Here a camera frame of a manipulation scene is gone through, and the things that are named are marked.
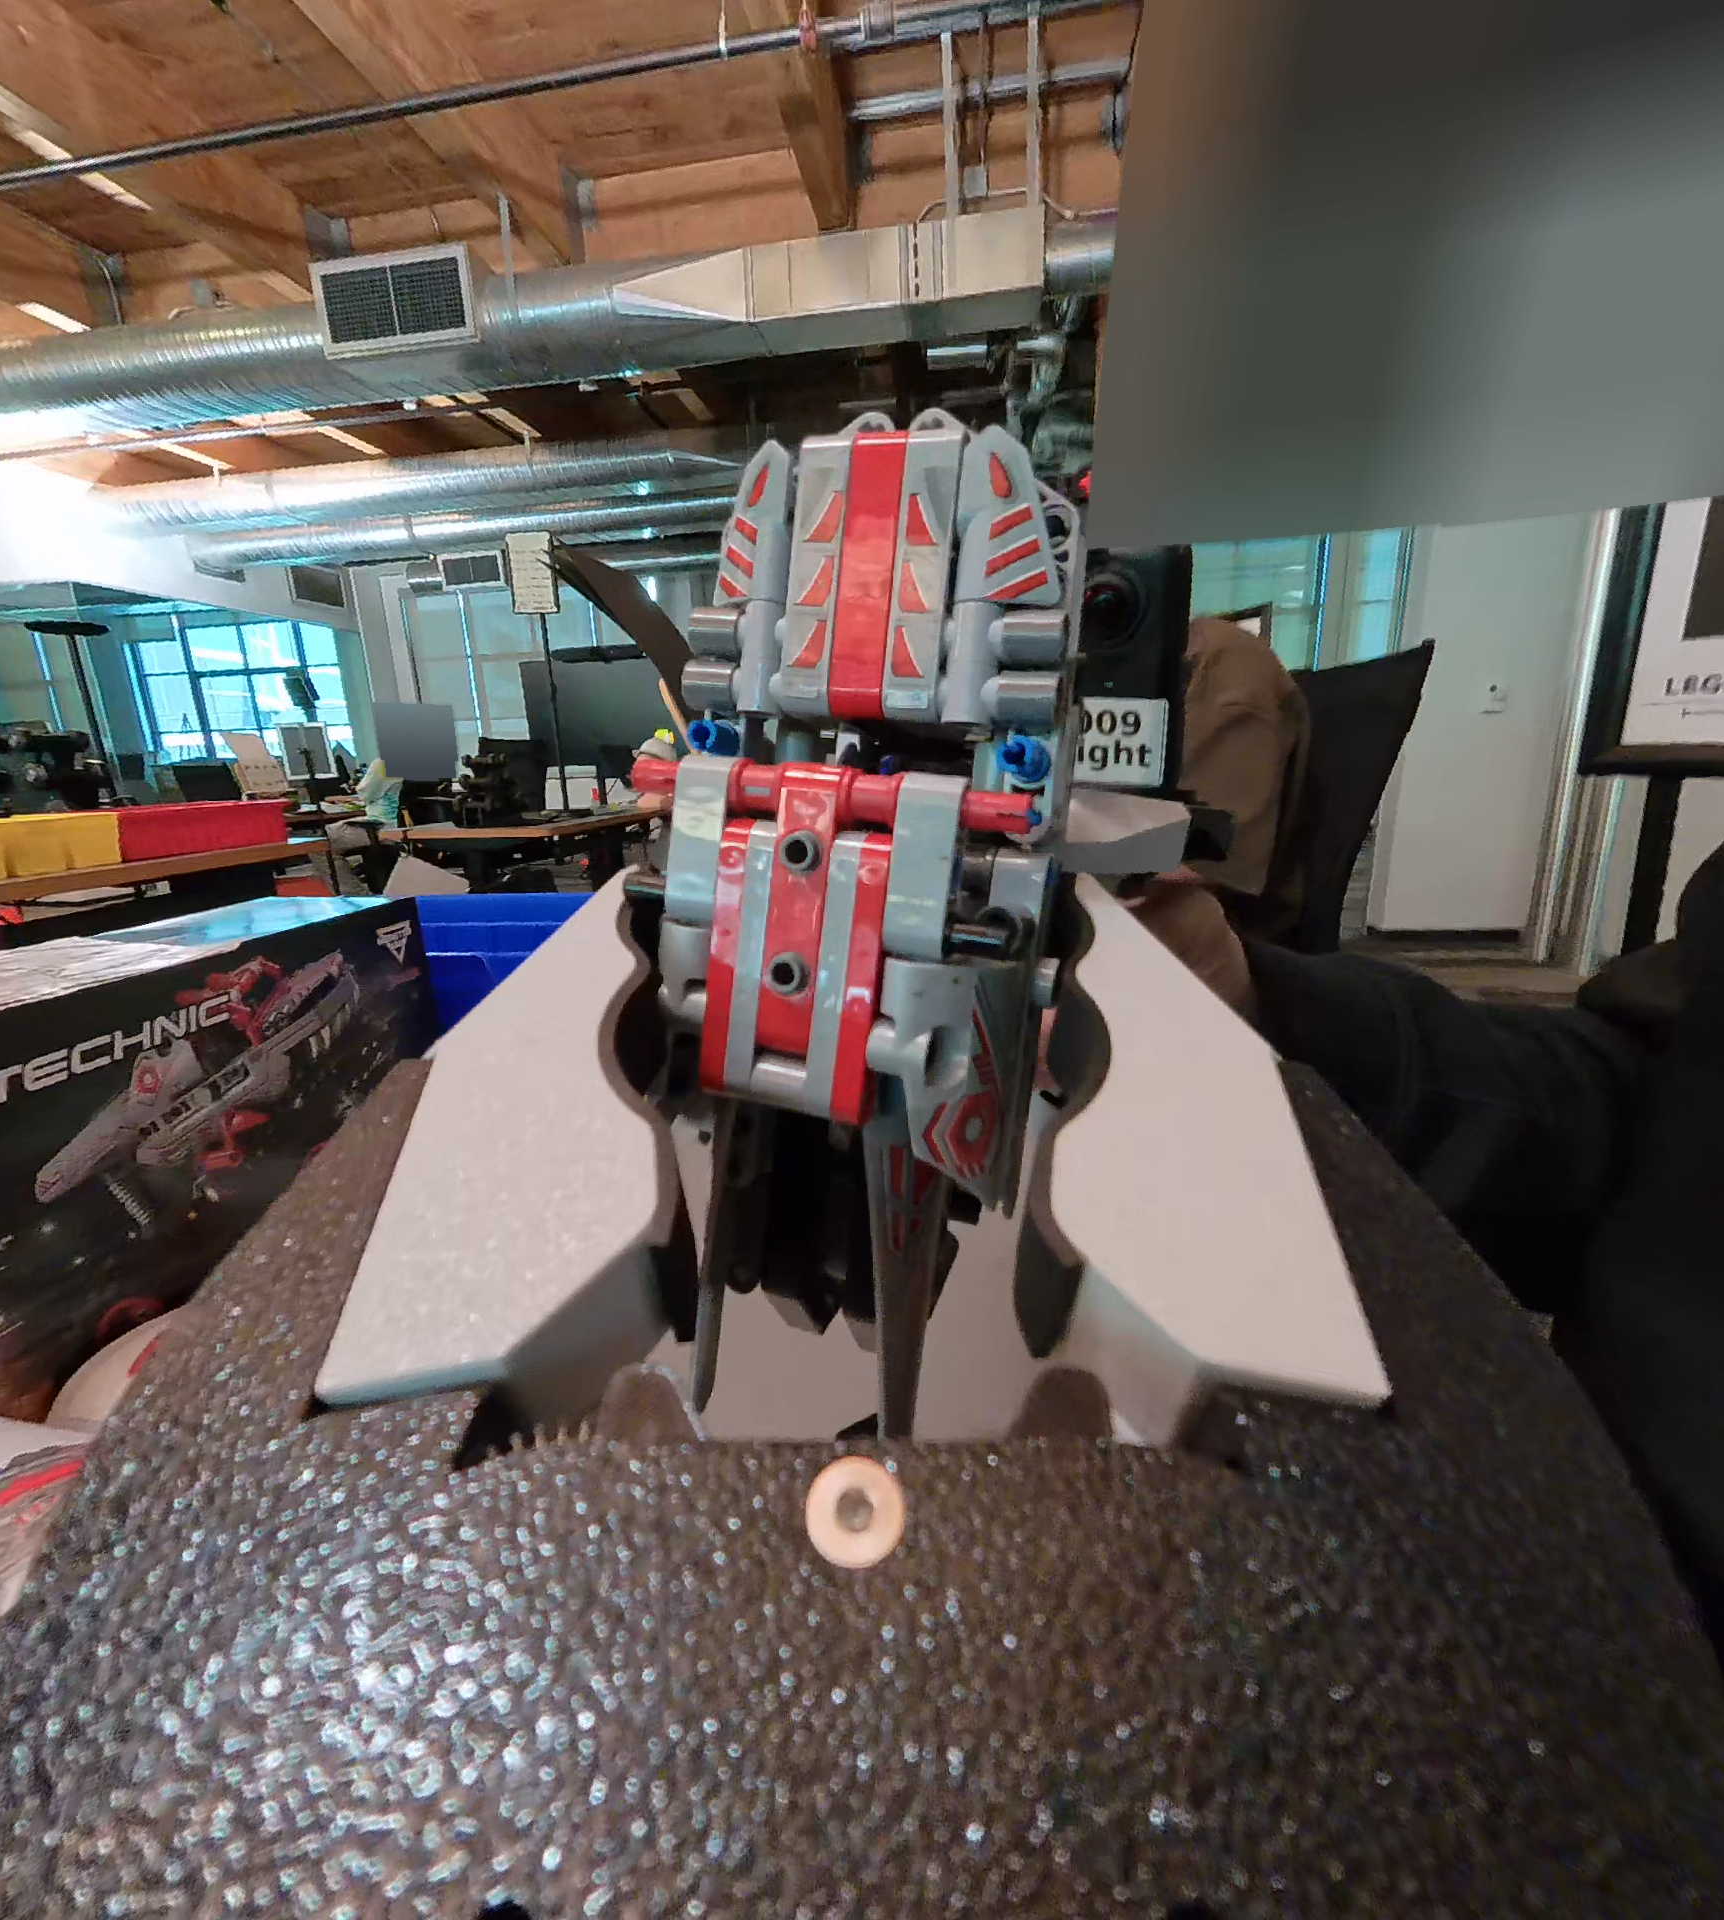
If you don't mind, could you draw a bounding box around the white vent grille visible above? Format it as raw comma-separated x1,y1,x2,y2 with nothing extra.
305,245,486,362

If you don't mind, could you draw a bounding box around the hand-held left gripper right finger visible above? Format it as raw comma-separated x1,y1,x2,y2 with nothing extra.
1014,875,1395,1455

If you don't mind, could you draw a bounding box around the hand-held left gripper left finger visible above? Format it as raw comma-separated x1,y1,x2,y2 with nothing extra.
310,867,699,1410

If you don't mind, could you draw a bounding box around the row of red bins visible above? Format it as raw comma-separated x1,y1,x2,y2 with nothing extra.
118,798,291,864

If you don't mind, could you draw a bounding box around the row of yellow bins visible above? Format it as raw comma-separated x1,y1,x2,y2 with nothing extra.
0,811,129,884

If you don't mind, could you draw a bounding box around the black toy set box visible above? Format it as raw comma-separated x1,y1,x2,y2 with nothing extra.
0,897,435,1428

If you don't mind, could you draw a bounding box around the black sign board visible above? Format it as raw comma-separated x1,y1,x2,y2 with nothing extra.
550,541,694,711

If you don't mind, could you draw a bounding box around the person's right hand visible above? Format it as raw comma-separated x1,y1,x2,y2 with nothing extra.
1136,875,1261,1027

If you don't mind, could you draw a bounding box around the black office chair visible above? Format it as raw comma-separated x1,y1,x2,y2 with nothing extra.
1288,642,1437,954

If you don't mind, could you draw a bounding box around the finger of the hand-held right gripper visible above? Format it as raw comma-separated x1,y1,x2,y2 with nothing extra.
1064,791,1197,877

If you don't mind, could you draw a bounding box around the blue plastic bin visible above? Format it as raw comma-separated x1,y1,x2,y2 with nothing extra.
411,892,593,1038

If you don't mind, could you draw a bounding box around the wooden workbench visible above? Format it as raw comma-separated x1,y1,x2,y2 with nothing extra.
0,837,339,911

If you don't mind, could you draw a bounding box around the grey red toy brick truck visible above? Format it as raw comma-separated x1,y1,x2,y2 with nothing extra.
628,404,1081,1443

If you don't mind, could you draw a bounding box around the silver ventilation duct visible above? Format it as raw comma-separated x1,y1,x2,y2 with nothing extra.
111,435,751,543
0,202,1119,423

